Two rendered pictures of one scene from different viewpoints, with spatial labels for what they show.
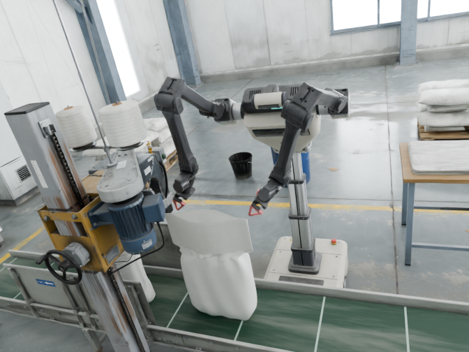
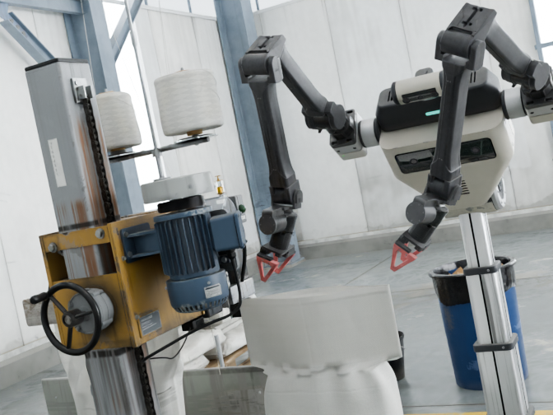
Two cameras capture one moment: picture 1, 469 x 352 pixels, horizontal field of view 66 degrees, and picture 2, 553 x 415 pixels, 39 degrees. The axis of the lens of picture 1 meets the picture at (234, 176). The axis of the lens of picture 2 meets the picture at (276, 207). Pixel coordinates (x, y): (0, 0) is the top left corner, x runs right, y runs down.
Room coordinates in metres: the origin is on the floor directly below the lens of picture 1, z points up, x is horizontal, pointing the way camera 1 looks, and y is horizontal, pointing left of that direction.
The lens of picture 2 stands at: (-0.58, 0.15, 1.40)
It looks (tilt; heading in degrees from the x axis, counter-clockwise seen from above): 3 degrees down; 3
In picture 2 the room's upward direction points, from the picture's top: 11 degrees counter-clockwise
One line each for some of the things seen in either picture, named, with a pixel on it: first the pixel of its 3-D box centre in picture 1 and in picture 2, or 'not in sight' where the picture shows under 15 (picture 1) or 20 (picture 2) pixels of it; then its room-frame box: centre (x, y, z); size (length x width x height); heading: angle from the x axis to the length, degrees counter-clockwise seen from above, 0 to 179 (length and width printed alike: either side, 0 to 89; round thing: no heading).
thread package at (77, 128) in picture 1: (75, 126); (112, 121); (1.59, 0.65, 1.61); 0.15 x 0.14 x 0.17; 66
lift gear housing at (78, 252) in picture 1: (75, 255); (90, 310); (1.29, 0.73, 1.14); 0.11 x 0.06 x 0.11; 66
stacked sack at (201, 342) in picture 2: not in sight; (178, 349); (4.51, 1.20, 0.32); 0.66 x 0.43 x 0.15; 157
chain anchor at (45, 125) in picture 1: (49, 127); (83, 89); (1.35, 0.65, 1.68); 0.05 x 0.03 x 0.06; 156
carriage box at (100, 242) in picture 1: (95, 221); (125, 277); (1.47, 0.67, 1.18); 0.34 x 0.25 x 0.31; 156
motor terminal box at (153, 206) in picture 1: (155, 210); (229, 235); (1.34, 0.36, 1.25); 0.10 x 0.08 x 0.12; 1
